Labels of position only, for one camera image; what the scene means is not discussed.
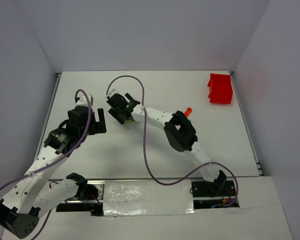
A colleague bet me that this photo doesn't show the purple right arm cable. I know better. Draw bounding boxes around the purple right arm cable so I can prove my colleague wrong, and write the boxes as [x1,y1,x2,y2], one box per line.
[106,75,240,208]

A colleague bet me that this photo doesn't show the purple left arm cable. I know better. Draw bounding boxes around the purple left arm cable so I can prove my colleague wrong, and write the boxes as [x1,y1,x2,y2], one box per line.
[0,88,92,238]

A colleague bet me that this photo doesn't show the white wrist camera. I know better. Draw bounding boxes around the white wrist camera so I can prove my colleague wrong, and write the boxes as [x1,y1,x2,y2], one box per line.
[75,94,94,110]
[107,89,119,99]

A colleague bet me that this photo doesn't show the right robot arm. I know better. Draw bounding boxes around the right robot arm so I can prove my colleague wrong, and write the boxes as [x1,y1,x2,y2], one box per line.
[106,90,227,197]

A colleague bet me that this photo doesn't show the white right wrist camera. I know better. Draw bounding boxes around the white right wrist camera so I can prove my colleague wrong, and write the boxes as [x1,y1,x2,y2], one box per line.
[107,89,119,99]

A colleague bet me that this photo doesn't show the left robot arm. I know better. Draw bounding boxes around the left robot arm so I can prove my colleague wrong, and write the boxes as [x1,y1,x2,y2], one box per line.
[0,106,107,239]

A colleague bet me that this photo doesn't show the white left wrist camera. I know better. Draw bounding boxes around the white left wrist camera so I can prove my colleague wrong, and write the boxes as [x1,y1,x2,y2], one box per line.
[75,94,94,110]

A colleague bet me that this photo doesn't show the orange arch wood block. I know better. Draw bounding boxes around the orange arch wood block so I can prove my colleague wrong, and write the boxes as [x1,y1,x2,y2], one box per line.
[184,107,193,117]

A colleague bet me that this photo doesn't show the red plastic bin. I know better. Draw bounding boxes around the red plastic bin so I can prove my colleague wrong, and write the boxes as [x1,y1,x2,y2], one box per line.
[207,73,233,105]

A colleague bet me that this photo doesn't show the silver tape sheet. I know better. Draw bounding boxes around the silver tape sheet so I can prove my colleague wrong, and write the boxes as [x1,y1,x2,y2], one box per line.
[103,180,195,217]

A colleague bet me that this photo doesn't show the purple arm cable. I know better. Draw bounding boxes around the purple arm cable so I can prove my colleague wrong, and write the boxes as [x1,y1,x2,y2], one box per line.
[0,88,92,238]
[106,75,240,208]

